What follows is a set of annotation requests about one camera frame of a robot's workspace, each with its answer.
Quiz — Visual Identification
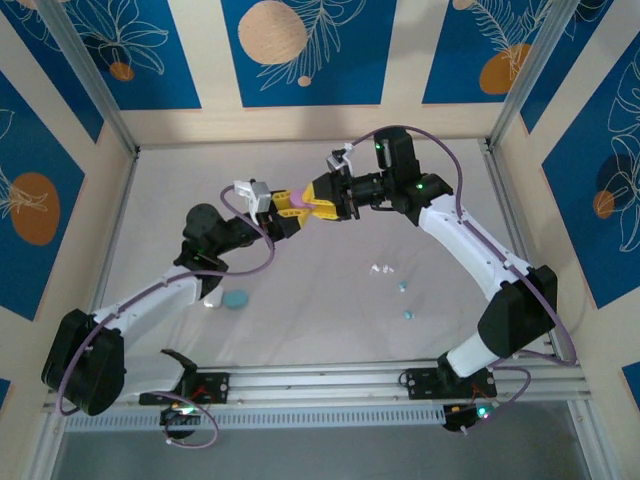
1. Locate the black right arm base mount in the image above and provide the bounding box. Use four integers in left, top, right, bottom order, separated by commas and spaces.
399, 367, 499, 401

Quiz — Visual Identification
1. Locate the aluminium left frame post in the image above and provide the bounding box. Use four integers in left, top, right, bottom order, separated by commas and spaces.
35, 0, 141, 157

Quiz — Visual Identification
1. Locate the aluminium frame post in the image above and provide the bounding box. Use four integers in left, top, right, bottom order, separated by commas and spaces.
485, 0, 585, 150
35, 0, 141, 157

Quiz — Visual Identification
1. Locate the grey slotted cable duct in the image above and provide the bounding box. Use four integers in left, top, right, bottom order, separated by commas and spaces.
63, 405, 447, 432

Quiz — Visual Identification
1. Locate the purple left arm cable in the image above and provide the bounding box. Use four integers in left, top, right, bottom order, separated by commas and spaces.
57, 183, 277, 449

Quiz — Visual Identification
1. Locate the left controller board with LED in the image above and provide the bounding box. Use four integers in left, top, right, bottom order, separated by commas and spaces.
158, 404, 200, 442

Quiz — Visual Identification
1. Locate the aluminium right side rail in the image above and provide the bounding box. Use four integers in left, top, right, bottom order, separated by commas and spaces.
479, 138, 614, 480

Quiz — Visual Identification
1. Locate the aluminium right frame post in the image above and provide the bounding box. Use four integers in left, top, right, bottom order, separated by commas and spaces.
485, 0, 585, 150

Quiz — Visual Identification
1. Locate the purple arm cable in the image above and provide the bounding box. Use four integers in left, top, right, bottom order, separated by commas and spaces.
57, 183, 277, 449
349, 125, 579, 416

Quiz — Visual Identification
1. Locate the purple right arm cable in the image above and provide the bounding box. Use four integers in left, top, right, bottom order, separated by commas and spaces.
349, 125, 579, 416

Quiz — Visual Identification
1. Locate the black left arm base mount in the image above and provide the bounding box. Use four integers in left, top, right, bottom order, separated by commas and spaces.
138, 370, 232, 407

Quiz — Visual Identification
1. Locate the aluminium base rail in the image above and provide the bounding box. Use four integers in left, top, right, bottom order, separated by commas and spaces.
43, 360, 594, 414

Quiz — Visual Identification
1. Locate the aluminium left side rail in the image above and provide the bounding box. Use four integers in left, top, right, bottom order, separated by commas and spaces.
27, 147, 141, 480

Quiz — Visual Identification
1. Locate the controller board with led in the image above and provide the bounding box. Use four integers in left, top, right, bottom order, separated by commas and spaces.
158, 404, 200, 442
441, 399, 497, 435

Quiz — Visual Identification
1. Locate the right controller board with LED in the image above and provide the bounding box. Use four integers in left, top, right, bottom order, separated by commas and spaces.
441, 399, 497, 435

